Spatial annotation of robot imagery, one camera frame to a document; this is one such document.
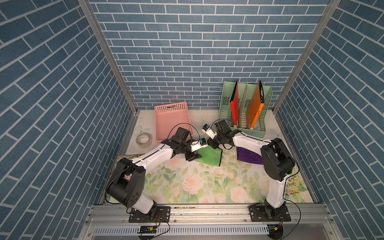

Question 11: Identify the green grey microfibre cloth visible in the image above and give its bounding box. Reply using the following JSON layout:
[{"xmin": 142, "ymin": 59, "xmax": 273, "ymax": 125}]
[{"xmin": 195, "ymin": 146, "xmax": 223, "ymax": 167}]

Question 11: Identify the purple square dishcloth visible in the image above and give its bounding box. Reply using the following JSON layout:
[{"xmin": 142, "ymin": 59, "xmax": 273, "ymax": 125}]
[{"xmin": 237, "ymin": 147, "xmax": 263, "ymax": 165}]

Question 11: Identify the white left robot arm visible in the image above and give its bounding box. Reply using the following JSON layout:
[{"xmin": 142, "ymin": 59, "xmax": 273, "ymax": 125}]
[{"xmin": 105, "ymin": 128, "xmax": 208, "ymax": 216}]

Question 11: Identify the pink perforated plastic basket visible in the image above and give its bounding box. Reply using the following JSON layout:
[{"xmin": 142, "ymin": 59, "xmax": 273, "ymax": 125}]
[{"xmin": 155, "ymin": 102, "xmax": 194, "ymax": 144}]

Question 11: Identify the red folder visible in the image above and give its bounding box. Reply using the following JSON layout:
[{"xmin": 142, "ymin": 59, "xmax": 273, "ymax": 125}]
[{"xmin": 230, "ymin": 81, "xmax": 239, "ymax": 127}]

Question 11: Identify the clear packing tape roll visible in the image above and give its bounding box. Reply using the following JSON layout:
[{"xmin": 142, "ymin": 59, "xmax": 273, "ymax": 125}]
[{"xmin": 136, "ymin": 133, "xmax": 153, "ymax": 149}]

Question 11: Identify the floral table mat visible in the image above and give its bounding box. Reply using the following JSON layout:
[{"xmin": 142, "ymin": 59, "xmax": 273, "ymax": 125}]
[{"xmin": 108, "ymin": 109, "xmax": 314, "ymax": 205}]

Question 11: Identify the orange folder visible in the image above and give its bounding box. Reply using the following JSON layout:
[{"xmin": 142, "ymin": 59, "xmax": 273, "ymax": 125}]
[{"xmin": 246, "ymin": 81, "xmax": 265, "ymax": 129}]

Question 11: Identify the green plastic file organiser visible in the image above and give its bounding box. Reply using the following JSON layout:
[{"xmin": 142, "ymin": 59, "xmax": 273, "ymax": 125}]
[{"xmin": 216, "ymin": 80, "xmax": 273, "ymax": 140}]

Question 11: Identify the left picture book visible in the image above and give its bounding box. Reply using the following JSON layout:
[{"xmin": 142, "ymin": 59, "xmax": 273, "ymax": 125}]
[{"xmin": 116, "ymin": 154, "xmax": 142, "ymax": 162}]

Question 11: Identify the picture book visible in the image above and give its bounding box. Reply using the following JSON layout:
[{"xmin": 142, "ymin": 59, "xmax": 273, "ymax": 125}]
[
  {"xmin": 286, "ymin": 175, "xmax": 308, "ymax": 196},
  {"xmin": 116, "ymin": 154, "xmax": 142, "ymax": 162}
]

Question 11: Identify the right picture book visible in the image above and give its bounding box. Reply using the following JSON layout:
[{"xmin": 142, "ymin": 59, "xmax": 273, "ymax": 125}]
[{"xmin": 286, "ymin": 175, "xmax": 308, "ymax": 196}]

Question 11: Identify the black left controller box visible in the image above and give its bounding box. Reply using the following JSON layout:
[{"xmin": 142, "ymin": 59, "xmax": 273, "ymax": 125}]
[{"xmin": 138, "ymin": 226, "xmax": 158, "ymax": 235}]

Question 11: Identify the black controller box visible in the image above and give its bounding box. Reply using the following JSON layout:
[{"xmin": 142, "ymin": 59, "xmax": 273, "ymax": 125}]
[
  {"xmin": 267, "ymin": 225, "xmax": 284, "ymax": 240},
  {"xmin": 138, "ymin": 226, "xmax": 158, "ymax": 235}
]

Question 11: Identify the black right controller box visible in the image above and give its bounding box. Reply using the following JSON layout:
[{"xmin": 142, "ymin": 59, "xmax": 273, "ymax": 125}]
[{"xmin": 267, "ymin": 225, "xmax": 284, "ymax": 240}]

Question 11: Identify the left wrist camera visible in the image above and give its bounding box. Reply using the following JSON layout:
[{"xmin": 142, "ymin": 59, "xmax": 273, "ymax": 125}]
[{"xmin": 191, "ymin": 139, "xmax": 208, "ymax": 152}]

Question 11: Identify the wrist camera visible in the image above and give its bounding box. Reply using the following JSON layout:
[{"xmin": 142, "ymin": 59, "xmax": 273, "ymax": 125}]
[
  {"xmin": 202, "ymin": 124, "xmax": 217, "ymax": 139},
  {"xmin": 191, "ymin": 139, "xmax": 208, "ymax": 152}
]

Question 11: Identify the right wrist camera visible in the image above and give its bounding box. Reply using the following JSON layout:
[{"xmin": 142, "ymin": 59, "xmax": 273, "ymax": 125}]
[{"xmin": 202, "ymin": 124, "xmax": 217, "ymax": 139}]

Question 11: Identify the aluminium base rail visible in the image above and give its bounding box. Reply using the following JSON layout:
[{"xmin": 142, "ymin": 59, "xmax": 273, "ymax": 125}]
[{"xmin": 79, "ymin": 203, "xmax": 342, "ymax": 240}]

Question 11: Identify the aluminium corner post left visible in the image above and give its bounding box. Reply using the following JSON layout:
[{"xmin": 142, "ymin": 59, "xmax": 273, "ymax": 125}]
[{"xmin": 78, "ymin": 0, "xmax": 138, "ymax": 117}]

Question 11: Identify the aluminium corner post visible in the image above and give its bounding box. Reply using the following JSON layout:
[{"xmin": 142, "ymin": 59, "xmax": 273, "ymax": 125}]
[
  {"xmin": 272, "ymin": 0, "xmax": 341, "ymax": 115},
  {"xmin": 78, "ymin": 0, "xmax": 138, "ymax": 117}
]

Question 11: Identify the aluminium corner post right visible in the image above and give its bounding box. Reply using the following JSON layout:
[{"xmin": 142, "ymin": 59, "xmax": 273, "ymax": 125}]
[{"xmin": 272, "ymin": 0, "xmax": 341, "ymax": 115}]

